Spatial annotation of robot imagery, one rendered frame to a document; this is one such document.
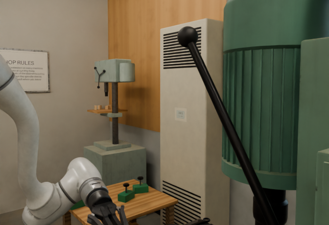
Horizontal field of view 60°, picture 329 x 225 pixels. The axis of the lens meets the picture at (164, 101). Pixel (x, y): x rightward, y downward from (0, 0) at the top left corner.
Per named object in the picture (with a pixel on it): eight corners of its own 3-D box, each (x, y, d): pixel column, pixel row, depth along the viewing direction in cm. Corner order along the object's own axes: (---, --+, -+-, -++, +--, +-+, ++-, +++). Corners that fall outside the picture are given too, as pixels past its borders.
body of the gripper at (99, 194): (86, 192, 94) (97, 211, 87) (110, 187, 98) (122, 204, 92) (84, 210, 96) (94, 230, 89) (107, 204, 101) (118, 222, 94)
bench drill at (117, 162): (122, 200, 331) (121, 62, 320) (153, 220, 281) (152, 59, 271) (82, 211, 301) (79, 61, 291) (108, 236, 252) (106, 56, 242)
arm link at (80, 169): (110, 186, 106) (80, 210, 103) (94, 163, 118) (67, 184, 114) (96, 169, 100) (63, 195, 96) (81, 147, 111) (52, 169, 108)
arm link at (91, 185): (105, 175, 103) (111, 185, 98) (102, 195, 106) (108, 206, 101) (80, 180, 97) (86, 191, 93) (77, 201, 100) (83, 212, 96)
